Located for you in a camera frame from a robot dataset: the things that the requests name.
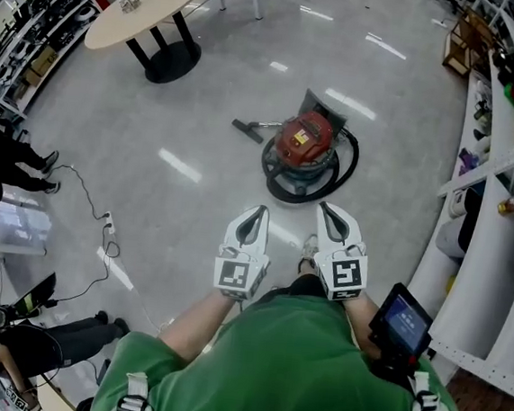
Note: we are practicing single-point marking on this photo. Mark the white metal shelf rack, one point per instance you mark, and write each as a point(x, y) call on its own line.
point(480, 285)

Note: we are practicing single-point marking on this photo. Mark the black shorts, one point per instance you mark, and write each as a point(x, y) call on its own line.
point(308, 288)

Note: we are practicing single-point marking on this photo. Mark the green shirt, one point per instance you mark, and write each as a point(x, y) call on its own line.
point(277, 373)

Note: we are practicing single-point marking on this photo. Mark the black screen with green stripe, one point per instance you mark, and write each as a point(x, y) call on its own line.
point(33, 298)

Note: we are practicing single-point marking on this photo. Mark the white shelving with equipment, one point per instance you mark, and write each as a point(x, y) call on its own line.
point(34, 34)

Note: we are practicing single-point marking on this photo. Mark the black floor nozzle with tube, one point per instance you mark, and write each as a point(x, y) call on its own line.
point(248, 129)

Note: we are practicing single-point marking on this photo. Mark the person's right shoe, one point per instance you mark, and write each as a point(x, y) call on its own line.
point(309, 250)

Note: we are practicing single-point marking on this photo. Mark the amber bottle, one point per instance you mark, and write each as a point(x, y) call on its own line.
point(512, 205)

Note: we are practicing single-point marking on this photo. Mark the person's right forearm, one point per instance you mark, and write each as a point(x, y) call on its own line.
point(365, 328)

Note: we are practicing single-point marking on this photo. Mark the person's left forearm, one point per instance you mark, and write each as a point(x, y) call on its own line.
point(195, 325)

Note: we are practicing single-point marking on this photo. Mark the red vacuum cleaner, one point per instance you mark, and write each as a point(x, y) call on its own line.
point(306, 137)

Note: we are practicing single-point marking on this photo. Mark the white case with black label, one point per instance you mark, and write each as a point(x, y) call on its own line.
point(458, 208)

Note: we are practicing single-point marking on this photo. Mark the white power strip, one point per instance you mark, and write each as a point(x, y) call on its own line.
point(109, 222)

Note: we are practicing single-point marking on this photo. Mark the black chest screen device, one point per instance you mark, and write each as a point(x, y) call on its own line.
point(401, 322)

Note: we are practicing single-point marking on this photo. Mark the yellow pouch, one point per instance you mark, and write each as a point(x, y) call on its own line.
point(450, 284)

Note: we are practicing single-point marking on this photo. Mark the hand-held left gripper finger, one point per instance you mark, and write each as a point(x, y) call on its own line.
point(231, 231)
point(260, 243)

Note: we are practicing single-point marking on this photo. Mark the wooden desk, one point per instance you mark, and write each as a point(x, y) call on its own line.
point(57, 398)

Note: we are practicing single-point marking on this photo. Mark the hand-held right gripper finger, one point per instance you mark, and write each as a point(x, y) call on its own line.
point(353, 232)
point(321, 238)

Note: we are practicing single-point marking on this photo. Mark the purple cloth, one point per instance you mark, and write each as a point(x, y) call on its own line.
point(468, 161)

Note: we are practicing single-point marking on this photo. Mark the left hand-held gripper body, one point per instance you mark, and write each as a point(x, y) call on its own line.
point(234, 274)

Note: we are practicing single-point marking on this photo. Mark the wooden rack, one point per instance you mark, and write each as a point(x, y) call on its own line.
point(467, 44)

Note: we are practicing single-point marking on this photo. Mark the person's right leg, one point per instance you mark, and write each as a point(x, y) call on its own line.
point(309, 268)

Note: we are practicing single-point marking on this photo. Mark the grey soft bag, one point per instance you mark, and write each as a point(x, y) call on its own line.
point(450, 237)

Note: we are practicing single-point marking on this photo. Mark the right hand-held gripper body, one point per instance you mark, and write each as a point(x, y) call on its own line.
point(347, 276)

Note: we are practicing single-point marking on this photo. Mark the round wooden table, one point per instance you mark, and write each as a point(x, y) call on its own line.
point(140, 12)

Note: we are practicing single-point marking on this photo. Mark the black soft bag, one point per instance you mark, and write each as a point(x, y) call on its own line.
point(469, 220)

